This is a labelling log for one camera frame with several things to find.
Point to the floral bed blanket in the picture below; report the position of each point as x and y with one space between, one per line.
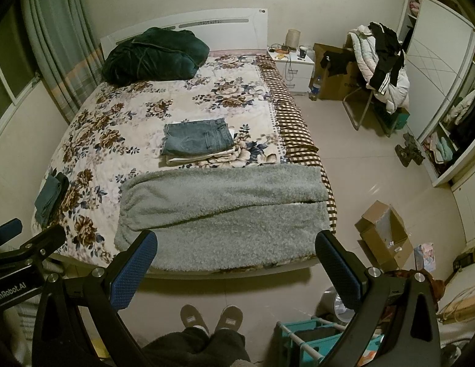
119 134

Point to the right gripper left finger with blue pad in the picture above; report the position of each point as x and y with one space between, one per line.
60 336

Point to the dark mug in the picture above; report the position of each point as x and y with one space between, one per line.
302 52

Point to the grey green curtain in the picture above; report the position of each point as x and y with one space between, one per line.
65 49

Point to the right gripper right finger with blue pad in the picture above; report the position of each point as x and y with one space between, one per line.
411 337

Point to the right grey slipper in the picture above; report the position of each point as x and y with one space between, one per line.
230 319

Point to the chair with clothes pile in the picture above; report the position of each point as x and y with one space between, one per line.
383 77

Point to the white nightstand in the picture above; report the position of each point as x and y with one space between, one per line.
296 72

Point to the grey fluffy fleece pants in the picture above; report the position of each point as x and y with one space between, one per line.
214 219

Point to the folded blue jeans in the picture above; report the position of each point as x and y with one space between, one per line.
187 127

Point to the open cardboard box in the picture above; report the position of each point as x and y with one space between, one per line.
383 237

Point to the plastic water bottle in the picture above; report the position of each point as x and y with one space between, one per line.
315 88

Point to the dark green duvet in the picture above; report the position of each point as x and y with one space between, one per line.
157 54

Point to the large brown cardboard box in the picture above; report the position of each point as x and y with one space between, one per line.
336 72

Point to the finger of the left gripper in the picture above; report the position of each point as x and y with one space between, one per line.
10 230

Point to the left grey slipper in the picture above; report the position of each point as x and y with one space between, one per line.
191 318

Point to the grey slipper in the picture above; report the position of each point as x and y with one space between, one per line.
230 319
191 318

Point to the white wardrobe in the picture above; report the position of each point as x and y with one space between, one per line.
439 44

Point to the folded teal garment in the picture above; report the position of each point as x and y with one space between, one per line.
50 198

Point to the beige table lamp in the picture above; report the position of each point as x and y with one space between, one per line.
292 39

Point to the white headboard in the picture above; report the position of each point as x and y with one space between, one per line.
220 29

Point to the brown checked bed sheet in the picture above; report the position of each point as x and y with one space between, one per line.
293 131

